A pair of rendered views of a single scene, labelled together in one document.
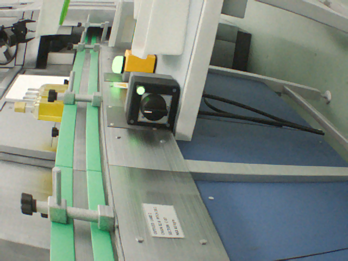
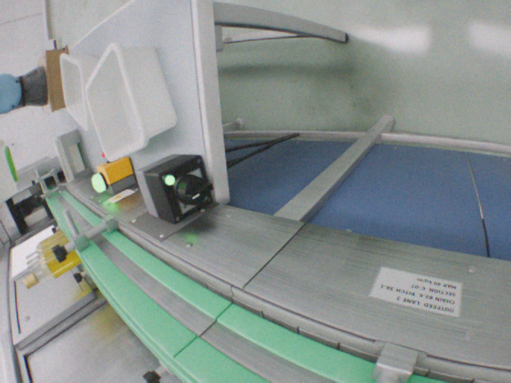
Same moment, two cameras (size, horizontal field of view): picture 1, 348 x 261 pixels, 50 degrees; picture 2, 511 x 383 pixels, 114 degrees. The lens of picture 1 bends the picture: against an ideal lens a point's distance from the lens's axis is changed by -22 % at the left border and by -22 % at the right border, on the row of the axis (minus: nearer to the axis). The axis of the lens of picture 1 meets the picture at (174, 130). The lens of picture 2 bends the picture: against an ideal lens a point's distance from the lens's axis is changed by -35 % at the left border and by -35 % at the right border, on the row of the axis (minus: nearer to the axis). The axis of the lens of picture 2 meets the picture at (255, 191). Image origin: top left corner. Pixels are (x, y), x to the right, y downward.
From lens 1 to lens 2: 0.47 m
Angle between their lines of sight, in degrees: 32
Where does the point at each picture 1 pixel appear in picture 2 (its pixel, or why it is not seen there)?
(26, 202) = not seen: outside the picture
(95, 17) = (42, 171)
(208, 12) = (204, 45)
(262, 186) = (344, 192)
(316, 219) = (423, 185)
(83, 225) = not seen: outside the picture
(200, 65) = (214, 118)
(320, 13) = (280, 18)
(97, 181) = (255, 323)
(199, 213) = (404, 249)
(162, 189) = (335, 260)
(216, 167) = (303, 203)
